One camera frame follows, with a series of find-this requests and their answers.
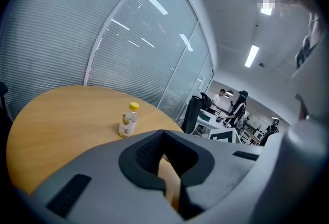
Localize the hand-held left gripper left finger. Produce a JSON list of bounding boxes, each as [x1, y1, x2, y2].
[[118, 129, 167, 191]]

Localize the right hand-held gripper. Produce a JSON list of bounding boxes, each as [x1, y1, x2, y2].
[[208, 127, 243, 145]]

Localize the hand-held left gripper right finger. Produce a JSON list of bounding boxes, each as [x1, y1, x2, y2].
[[162, 130, 215, 220]]

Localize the white desk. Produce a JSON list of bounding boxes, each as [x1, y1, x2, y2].
[[196, 109, 232, 137]]

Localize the black office chair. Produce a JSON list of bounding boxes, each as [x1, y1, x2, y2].
[[0, 81, 14, 124], [180, 92, 213, 136]]

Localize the yellow-capped plastic bottle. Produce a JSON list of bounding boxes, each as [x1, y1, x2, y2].
[[118, 101, 141, 139]]

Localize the round wooden table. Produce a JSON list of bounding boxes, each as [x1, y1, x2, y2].
[[6, 85, 185, 215]]

